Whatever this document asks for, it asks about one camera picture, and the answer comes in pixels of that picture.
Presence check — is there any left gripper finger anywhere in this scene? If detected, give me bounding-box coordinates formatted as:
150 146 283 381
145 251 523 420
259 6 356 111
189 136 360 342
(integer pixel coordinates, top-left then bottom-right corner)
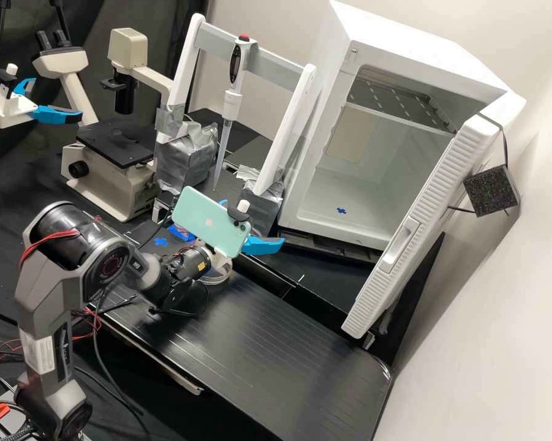
14 77 38 99
31 105 85 126

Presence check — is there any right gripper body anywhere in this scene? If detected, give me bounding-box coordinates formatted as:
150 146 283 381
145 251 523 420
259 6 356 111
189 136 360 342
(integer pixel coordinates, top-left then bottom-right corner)
211 247 234 271

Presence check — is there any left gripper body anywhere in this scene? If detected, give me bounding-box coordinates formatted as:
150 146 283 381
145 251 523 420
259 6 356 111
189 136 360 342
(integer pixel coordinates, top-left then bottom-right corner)
0 89 39 129

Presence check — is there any petri dish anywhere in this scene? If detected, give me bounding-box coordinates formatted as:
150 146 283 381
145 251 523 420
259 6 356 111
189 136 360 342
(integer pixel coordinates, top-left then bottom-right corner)
197 268 234 288

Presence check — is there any incubator door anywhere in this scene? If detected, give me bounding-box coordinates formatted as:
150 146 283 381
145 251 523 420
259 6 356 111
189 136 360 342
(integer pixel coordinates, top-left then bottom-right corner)
341 89 527 341

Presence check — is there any white incubator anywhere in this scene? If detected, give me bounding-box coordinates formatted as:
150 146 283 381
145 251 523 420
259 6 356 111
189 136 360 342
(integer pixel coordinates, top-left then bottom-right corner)
277 0 510 252

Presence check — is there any left phone holder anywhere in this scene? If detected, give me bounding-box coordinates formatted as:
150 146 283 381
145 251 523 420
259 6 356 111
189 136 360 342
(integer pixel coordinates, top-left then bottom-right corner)
0 63 20 100

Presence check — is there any black platform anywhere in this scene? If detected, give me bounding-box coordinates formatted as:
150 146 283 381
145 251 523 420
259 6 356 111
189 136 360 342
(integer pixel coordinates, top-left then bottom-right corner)
129 218 379 323
88 257 395 441

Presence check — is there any blue bottle holder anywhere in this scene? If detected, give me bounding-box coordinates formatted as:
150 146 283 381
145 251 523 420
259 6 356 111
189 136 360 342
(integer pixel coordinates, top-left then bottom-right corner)
167 224 197 243

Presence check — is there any black tray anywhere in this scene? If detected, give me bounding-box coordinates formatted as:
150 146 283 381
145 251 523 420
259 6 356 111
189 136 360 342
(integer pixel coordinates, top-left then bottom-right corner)
224 135 276 173

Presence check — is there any cream microscope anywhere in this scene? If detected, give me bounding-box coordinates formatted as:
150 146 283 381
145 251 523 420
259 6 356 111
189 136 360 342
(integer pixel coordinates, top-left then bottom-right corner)
31 27 176 224

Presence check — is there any white pipette stand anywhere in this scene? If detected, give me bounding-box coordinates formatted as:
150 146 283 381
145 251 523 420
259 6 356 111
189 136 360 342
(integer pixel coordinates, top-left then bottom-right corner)
154 12 319 236

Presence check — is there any pipette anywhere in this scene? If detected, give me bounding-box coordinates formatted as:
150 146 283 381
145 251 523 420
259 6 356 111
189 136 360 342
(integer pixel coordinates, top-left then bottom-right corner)
213 34 259 192

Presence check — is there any right wrist camera phone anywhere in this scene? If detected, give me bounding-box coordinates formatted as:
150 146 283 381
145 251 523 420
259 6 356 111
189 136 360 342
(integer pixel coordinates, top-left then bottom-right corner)
171 185 253 258

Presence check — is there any black cable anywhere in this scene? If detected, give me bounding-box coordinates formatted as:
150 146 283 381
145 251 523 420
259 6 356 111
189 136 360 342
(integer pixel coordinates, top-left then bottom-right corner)
89 284 146 417

